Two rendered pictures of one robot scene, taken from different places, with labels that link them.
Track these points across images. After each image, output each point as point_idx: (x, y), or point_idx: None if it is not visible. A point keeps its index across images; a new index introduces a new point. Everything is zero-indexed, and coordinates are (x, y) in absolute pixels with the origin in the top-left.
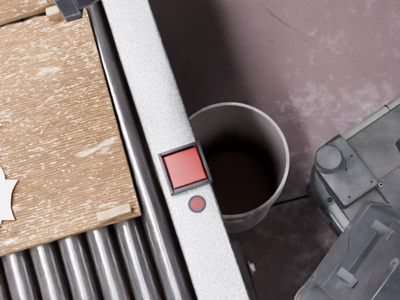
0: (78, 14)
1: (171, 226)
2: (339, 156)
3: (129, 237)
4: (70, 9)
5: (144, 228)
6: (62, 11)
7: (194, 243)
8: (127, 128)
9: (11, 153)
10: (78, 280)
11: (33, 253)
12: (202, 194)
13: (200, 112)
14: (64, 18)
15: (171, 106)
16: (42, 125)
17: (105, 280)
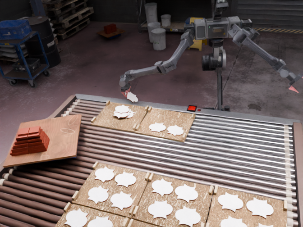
0: (176, 66)
1: None
2: None
3: (198, 118)
4: (175, 65)
5: (198, 117)
6: (174, 66)
7: (205, 112)
8: None
9: (169, 124)
10: (200, 126)
11: (190, 130)
12: (198, 109)
13: None
14: (175, 67)
15: (179, 106)
16: (168, 119)
17: (203, 124)
